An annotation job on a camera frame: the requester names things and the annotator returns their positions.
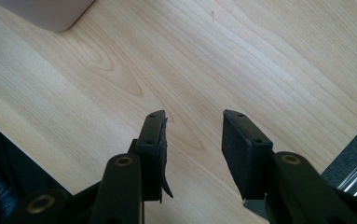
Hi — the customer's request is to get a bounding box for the pale pink rounded tray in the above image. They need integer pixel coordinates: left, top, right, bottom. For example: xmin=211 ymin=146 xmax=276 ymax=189
xmin=0 ymin=0 xmax=96 ymax=34

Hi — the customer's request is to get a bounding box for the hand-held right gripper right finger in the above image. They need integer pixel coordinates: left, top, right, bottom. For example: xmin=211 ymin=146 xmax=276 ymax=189
xmin=221 ymin=108 xmax=274 ymax=201

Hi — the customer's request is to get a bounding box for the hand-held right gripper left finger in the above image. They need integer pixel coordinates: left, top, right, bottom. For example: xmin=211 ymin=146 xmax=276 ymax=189
xmin=128 ymin=109 xmax=174 ymax=204

